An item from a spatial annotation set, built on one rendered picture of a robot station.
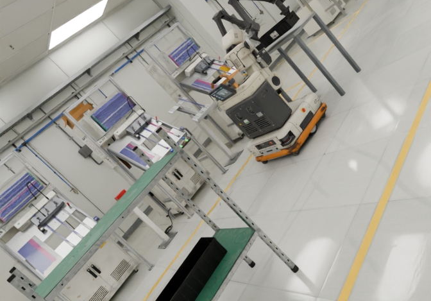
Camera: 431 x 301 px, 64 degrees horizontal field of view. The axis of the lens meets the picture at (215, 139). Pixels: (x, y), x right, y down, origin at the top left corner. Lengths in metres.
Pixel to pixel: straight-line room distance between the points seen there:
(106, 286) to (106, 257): 0.30
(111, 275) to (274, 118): 2.43
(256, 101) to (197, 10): 4.28
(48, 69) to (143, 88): 1.57
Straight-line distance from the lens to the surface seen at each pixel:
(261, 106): 3.12
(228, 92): 3.19
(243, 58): 3.43
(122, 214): 1.64
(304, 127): 3.29
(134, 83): 6.49
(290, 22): 3.70
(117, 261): 4.19
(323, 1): 7.69
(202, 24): 7.04
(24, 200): 4.22
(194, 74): 5.20
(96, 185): 5.85
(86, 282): 4.14
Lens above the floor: 1.18
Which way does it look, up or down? 10 degrees down
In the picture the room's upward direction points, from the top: 43 degrees counter-clockwise
